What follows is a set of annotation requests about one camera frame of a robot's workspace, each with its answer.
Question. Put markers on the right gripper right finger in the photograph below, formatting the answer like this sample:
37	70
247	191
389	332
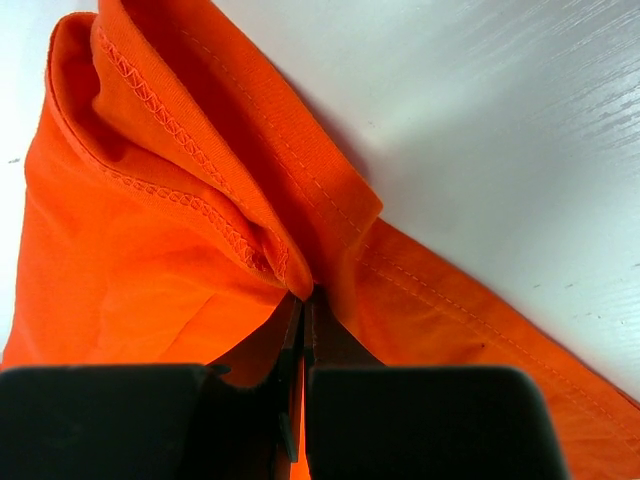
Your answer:
327	344

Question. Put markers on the orange t shirt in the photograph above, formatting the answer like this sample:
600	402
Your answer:
177	189

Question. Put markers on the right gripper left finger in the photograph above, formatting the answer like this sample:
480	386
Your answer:
268	362

